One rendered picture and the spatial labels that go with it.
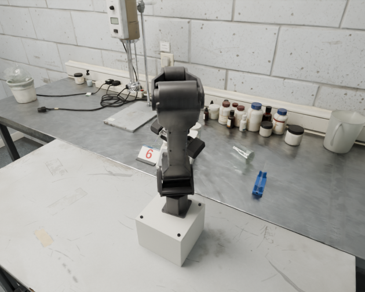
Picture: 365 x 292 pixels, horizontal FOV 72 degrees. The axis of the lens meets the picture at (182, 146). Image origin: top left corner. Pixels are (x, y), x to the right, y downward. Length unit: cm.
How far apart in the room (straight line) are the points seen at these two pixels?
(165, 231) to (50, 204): 45
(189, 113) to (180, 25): 109
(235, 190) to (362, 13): 82
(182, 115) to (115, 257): 47
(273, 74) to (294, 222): 74
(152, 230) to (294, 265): 37
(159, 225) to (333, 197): 61
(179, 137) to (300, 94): 94
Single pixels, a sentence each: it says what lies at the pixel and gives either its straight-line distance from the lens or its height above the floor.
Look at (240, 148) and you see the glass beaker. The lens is 101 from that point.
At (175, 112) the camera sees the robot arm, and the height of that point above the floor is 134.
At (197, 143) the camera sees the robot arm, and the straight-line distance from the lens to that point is 76.
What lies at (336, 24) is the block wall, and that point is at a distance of 126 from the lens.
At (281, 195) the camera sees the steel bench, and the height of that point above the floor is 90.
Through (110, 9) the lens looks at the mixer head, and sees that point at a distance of 119.
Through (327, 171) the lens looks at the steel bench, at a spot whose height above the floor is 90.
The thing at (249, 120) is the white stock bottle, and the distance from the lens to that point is 124.
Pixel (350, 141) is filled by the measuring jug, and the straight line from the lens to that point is 123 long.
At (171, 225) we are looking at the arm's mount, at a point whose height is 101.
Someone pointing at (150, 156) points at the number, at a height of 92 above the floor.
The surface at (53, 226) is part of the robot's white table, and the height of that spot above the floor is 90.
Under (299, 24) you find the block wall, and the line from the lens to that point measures 127.
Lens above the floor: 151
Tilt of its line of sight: 33 degrees down
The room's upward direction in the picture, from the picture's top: straight up
